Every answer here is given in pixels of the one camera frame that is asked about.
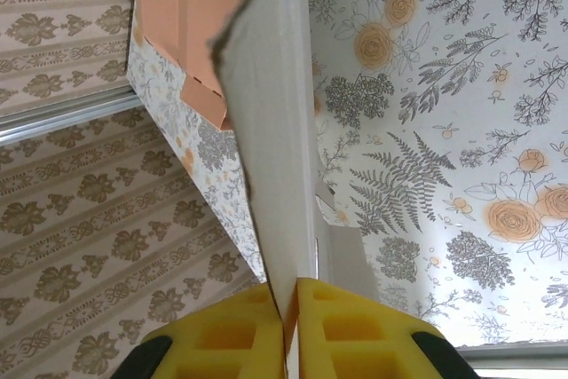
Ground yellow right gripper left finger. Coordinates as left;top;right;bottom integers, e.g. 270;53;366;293
115;283;286;379

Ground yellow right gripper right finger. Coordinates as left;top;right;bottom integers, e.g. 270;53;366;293
295;276;483;379

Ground white paper box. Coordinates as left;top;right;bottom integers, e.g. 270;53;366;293
207;0;381;379

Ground floral table cover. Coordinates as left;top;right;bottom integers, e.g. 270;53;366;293
126;0;568;349

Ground aluminium front rail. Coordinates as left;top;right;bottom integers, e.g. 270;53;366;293
456;336;568;379

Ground aluminium frame post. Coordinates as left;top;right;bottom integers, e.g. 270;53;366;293
0;84;139;146

